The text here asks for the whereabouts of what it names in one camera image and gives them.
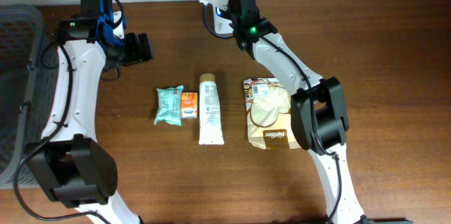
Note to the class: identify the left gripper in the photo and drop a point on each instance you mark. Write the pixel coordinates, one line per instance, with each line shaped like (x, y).
(132, 49)

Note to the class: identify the white barcode scanner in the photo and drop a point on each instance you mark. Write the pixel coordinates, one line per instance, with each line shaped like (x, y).
(222, 22)

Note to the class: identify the white cream tube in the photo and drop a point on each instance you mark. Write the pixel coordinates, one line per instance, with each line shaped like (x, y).
(210, 128)

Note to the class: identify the brown grain bag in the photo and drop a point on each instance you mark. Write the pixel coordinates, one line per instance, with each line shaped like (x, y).
(268, 113)

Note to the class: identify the teal snack packet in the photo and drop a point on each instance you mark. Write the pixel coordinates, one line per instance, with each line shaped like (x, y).
(169, 101)

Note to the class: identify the orange tissue pack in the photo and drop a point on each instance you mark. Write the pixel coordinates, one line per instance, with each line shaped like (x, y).
(189, 105)

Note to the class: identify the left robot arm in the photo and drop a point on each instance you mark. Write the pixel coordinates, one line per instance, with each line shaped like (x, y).
(68, 163)

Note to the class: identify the grey plastic basket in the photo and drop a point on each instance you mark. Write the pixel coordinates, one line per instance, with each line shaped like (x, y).
(27, 89)

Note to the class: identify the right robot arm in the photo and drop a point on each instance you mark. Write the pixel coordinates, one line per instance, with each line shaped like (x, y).
(319, 119)

